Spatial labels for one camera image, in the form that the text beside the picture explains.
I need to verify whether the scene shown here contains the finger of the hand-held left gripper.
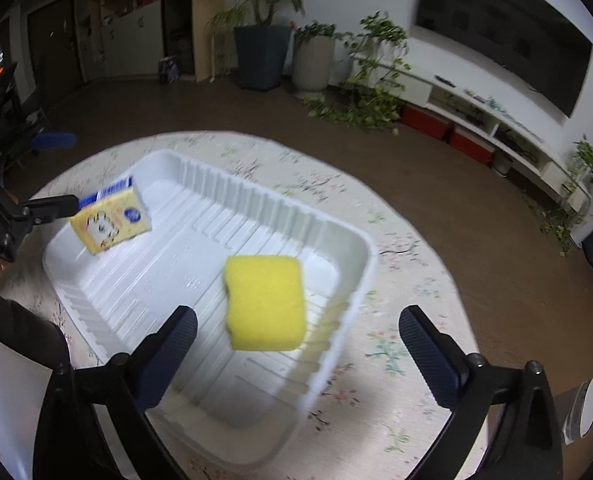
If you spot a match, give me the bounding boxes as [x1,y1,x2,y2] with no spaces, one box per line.
[19,193,97,224]
[24,131,77,151]

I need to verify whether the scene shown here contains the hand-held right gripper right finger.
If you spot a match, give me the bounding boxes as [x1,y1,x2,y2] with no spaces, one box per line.
[399,305,565,480]

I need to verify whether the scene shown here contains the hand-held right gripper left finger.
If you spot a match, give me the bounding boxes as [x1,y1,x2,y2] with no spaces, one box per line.
[34,305,200,480]

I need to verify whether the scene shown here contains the yellow tissue packet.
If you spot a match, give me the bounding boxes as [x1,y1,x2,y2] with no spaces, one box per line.
[70,176,153,256]

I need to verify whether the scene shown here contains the white plastic tray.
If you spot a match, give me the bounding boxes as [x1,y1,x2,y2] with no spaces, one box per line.
[43,149,377,431]

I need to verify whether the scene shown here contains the yellow sponge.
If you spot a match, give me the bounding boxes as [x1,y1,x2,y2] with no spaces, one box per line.
[224,255,306,352]

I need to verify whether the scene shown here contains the dark door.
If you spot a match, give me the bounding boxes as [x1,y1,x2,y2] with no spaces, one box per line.
[26,0,84,106]

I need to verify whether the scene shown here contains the blue printed bag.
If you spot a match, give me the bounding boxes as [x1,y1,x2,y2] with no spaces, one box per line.
[157,56,181,85]

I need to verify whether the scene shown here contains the grey trash can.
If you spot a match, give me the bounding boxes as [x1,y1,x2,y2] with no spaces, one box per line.
[561,377,593,446]

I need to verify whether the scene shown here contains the red storage box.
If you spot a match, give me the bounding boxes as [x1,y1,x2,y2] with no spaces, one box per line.
[449,127,495,166]
[401,105,453,141]

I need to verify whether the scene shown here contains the tall plant in blue pot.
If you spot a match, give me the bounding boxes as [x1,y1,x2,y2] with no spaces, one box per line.
[206,0,307,92]

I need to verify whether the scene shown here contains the leafy plant in white pot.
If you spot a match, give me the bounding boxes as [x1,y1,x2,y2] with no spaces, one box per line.
[539,140,593,256]

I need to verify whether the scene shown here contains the trailing green plant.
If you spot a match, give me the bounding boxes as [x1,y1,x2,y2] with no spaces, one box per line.
[304,10,412,133]

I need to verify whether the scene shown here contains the white television cabinet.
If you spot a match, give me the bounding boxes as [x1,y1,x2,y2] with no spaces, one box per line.
[377,62,592,211]

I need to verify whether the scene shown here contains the plant in grey pot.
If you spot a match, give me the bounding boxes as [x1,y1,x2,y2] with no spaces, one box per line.
[291,21,352,93]

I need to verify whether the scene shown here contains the white wall cabinet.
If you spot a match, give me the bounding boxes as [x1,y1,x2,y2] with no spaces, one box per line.
[79,0,167,83]

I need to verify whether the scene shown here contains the black wall television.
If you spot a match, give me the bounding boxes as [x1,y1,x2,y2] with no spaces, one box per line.
[414,0,593,120]

